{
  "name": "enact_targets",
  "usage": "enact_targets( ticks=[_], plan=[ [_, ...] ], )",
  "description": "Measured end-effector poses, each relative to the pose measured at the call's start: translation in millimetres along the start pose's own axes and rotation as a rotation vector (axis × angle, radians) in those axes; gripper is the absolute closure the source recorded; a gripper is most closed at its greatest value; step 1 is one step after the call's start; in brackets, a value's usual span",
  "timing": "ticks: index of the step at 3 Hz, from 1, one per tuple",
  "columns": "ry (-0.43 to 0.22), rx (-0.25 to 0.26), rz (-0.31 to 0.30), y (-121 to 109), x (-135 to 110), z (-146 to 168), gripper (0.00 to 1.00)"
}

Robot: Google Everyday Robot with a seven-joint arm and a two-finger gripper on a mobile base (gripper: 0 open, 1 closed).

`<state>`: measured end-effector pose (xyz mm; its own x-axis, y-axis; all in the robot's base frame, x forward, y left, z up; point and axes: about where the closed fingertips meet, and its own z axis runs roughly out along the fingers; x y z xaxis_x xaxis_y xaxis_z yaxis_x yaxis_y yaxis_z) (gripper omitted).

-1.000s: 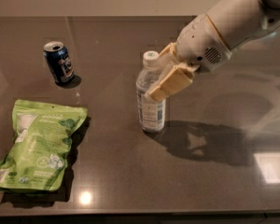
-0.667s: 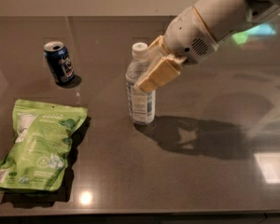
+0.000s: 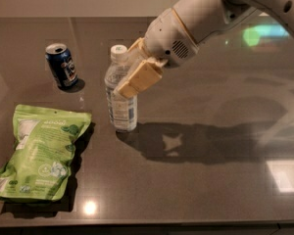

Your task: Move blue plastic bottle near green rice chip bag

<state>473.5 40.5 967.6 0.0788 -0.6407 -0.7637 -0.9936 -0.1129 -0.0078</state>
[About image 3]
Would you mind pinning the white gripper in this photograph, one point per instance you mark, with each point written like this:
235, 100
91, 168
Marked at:
169, 39

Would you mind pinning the clear plastic water bottle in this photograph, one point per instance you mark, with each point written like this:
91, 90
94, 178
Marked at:
122, 112

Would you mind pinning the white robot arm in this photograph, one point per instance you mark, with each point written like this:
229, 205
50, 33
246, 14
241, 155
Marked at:
206, 18

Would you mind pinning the green rice chip bag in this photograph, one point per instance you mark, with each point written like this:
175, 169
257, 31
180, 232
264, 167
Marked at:
40, 167

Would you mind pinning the blue soda can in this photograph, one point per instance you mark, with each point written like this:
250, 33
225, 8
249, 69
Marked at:
61, 64

